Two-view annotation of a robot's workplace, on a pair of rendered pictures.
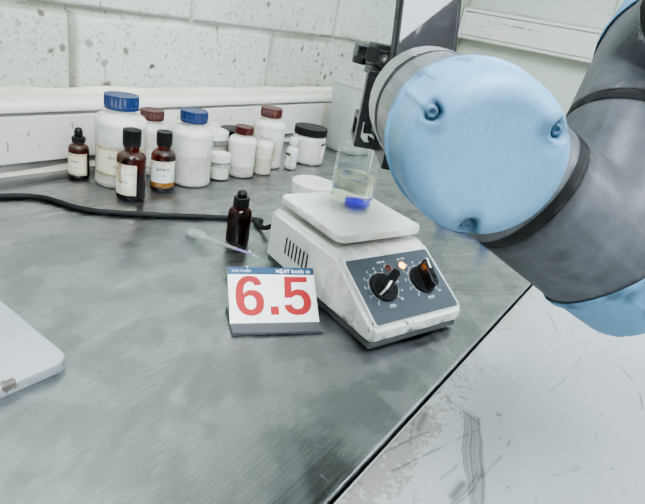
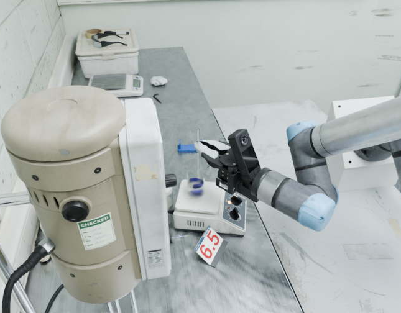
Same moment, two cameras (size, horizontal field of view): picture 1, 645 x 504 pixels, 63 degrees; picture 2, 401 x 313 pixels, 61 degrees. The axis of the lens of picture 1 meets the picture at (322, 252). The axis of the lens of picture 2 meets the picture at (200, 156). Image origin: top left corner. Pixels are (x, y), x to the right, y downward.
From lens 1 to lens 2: 66 cm
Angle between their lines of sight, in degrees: 39
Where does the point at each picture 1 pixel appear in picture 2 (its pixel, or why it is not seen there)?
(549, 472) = (306, 233)
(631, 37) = (310, 151)
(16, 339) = not seen: outside the picture
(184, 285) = (176, 265)
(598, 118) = (313, 174)
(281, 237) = (184, 221)
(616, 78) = (310, 161)
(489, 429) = (288, 233)
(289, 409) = (256, 273)
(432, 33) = (252, 160)
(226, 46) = not seen: hidden behind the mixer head
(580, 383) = not seen: hidden behind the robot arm
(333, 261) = (219, 220)
